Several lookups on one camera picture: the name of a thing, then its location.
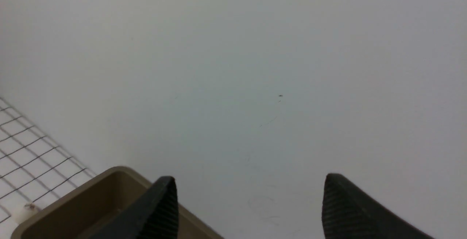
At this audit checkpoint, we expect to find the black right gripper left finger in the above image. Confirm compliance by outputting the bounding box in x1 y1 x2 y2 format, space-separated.
90 176 180 239

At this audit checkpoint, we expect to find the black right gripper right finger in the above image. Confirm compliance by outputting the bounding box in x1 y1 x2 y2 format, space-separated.
321 173 432 239

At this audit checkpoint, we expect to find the olive green plastic bin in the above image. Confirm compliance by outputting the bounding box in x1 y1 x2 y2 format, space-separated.
11 166 221 239

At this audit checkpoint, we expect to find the white black grid tablecloth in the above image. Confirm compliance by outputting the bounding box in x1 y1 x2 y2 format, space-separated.
0 98 96 239

